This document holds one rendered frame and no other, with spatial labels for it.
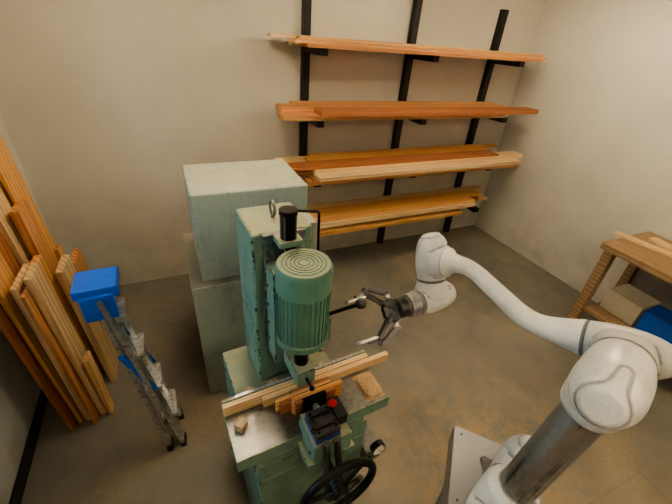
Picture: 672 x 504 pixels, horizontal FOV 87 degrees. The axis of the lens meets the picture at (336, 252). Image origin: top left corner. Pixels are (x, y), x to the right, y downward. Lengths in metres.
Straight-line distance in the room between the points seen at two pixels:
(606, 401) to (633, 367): 0.10
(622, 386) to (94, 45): 3.15
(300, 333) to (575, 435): 0.74
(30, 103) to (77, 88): 0.30
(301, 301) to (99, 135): 2.46
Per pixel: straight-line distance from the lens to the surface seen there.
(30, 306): 2.16
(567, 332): 1.15
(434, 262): 1.22
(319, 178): 2.95
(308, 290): 1.02
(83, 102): 3.18
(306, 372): 1.33
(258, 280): 1.27
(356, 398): 1.48
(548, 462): 1.17
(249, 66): 3.18
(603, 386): 0.93
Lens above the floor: 2.10
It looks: 32 degrees down
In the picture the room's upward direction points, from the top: 5 degrees clockwise
